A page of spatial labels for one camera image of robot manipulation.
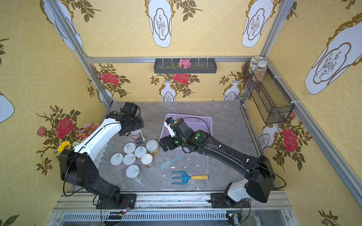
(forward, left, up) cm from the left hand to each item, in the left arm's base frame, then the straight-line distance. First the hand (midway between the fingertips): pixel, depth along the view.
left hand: (128, 126), depth 86 cm
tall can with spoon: (-3, -5, -6) cm, 9 cm away
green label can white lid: (-10, -14, -8) cm, 19 cm away
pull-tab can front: (-24, -5, -11) cm, 27 cm away
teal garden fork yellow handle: (-26, -34, -14) cm, 46 cm away
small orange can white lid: (-18, -12, -9) cm, 23 cm away
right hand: (-10, -25, +5) cm, 28 cm away
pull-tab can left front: (-16, +7, -11) cm, 21 cm away
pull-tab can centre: (-12, -6, -11) cm, 17 cm away
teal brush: (-18, -24, -14) cm, 33 cm away
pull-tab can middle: (-17, -1, -10) cm, 19 cm away
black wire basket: (+3, -85, +14) cm, 86 cm away
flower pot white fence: (-6, +25, +2) cm, 25 cm away
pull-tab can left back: (-9, 0, -11) cm, 14 cm away
